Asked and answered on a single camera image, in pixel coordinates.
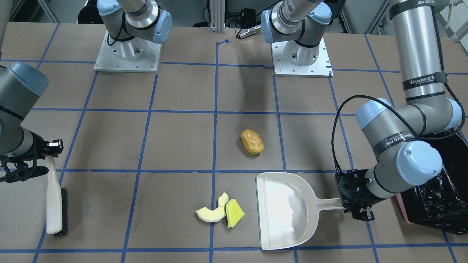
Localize pale melon rind slice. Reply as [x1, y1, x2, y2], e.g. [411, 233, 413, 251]
[195, 193, 229, 223]

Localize black braided cable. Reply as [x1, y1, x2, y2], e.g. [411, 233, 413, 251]
[331, 95, 467, 176]

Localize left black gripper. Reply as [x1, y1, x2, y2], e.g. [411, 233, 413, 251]
[335, 169, 375, 221]

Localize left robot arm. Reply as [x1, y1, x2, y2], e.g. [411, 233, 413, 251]
[334, 0, 465, 221]

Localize yellow potato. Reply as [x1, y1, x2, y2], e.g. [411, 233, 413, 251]
[241, 129, 264, 154]

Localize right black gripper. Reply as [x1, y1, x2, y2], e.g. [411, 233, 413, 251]
[0, 139, 64, 183]

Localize white hand brush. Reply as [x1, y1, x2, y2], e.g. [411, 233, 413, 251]
[45, 156, 68, 237]

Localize bin with black bag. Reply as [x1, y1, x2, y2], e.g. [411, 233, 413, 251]
[396, 133, 468, 235]

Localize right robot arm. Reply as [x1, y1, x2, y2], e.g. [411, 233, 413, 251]
[0, 0, 173, 183]

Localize white plastic dustpan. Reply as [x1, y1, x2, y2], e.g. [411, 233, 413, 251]
[256, 172, 343, 250]

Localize yellow sponge piece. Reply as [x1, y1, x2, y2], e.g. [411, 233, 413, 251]
[224, 199, 245, 228]

